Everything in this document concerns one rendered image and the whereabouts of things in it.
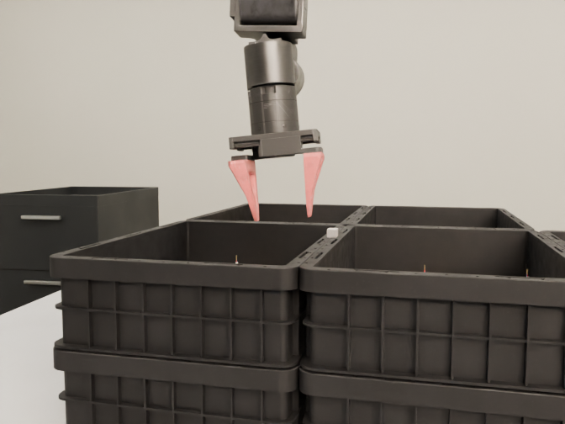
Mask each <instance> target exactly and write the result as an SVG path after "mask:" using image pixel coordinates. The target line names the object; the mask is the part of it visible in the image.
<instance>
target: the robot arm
mask: <svg viewBox="0 0 565 424"><path fill-rule="evenodd" d="M307 16H308V0H230V17H231V18H232V19H233V20H234V31H235V32H236V33H237V34H238V35H239V36H240V37H241V38H250V39H254V40H255V41H252V42H248V44H249V45H246V46H245V47H244V56H245V65H246V83H247V91H249V92H248V102H249V111H250V121H251V135H245V136H236V137H230V138H229V144H230V149H231V150H237V151H244V150H251V149H252V152H253V156H250V155H241V156H232V157H231V161H230V162H228V164H229V168H230V170H231V171H232V173H233V174H234V176H235V179H236V180H237V182H238V184H239V185H240V187H241V189H242V191H243V192H244V194H245V196H246V199H247V201H248V204H249V206H250V209H251V213H252V216H253V219H254V221H258V220H259V203H258V192H257V182H256V164H255V160H261V159H269V158H279V157H287V156H295V154H304V181H305V196H306V207H307V214H308V217H310V216H311V215H312V209H313V202H314V190H315V187H316V183H317V181H318V178H319V174H320V170H321V168H322V165H323V162H324V159H325V155H324V153H323V148H322V147H310V148H303V144H312V143H316V144H320V143H321V139H320V132H319V131H318V130H317V129H312V130H299V122H298V104H297V95H298V94H299V93H300V91H301V90H302V88H303V86H304V72H303V69H302V68H301V66H300V65H299V64H298V63H297V60H298V49H297V46H296V45H297V44H298V39H306V33H307Z"/></svg>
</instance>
